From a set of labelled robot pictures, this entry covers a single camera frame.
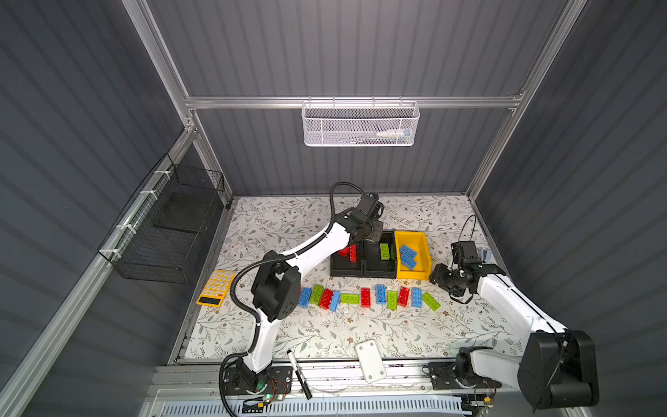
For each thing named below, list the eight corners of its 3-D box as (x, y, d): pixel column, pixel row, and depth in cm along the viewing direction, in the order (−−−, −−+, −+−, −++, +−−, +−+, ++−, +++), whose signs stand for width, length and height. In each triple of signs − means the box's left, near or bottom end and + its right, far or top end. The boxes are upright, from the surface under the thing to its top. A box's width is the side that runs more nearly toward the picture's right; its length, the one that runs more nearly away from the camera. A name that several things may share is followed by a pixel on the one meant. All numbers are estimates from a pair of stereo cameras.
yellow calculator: (198, 304, 90) (196, 302, 89) (215, 271, 99) (213, 268, 97) (220, 307, 90) (218, 305, 88) (235, 274, 98) (233, 271, 96)
